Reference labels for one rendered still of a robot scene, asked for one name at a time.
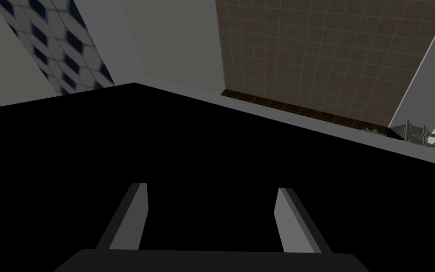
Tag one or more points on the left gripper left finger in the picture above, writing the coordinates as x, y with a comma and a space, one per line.
128, 223

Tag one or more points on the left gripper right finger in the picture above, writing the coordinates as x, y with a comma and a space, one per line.
295, 226

